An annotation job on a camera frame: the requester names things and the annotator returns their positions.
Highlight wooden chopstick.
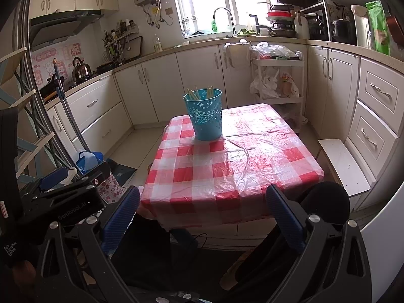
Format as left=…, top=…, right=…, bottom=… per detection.
left=194, top=86, right=201, bottom=100
left=187, top=88, right=199, bottom=100
left=207, top=86, right=214, bottom=98

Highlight teal perforated plastic bucket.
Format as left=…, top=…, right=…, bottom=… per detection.
left=183, top=87, right=222, bottom=142

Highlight blue plastic bag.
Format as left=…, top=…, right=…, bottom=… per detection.
left=76, top=150, right=103, bottom=174

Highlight floral pink bag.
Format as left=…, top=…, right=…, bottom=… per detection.
left=96, top=173, right=124, bottom=204

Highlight wooden folding ladder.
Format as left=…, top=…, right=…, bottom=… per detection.
left=1, top=47, right=56, bottom=188

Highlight white stool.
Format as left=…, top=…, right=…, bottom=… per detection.
left=318, top=139, right=370, bottom=197

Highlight black wok on stove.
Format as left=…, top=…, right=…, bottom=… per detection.
left=40, top=74, right=64, bottom=103

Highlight red white checkered tablecloth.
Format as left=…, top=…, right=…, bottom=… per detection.
left=138, top=104, right=324, bottom=229

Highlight metal kettle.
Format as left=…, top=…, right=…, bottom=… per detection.
left=72, top=57, right=92, bottom=84

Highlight black range hood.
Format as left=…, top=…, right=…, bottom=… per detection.
left=29, top=10, right=103, bottom=51

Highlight clear plastic bottle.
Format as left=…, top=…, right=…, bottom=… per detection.
left=153, top=34, right=163, bottom=53

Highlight white rolling cart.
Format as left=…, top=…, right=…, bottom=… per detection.
left=250, top=45, right=307, bottom=133

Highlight white plastic bags on cart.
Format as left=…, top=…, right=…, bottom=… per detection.
left=249, top=42, right=305, bottom=100

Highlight white hanging trash bin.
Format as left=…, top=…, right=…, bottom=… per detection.
left=224, top=39, right=251, bottom=69

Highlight green dish soap bottle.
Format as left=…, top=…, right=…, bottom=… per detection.
left=212, top=19, right=218, bottom=33

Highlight white thermos jug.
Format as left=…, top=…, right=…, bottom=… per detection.
left=350, top=4, right=372, bottom=49

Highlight green snack bag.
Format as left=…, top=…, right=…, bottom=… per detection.
left=366, top=0, right=390, bottom=56

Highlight chrome sink faucet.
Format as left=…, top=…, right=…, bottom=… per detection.
left=212, top=7, right=237, bottom=38

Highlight stack of pots and pans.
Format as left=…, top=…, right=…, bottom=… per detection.
left=256, top=4, right=296, bottom=38

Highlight mop handle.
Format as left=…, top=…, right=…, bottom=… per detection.
left=53, top=58, right=90, bottom=152

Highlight wall utensil rack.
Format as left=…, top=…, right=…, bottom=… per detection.
left=102, top=19, right=139, bottom=65

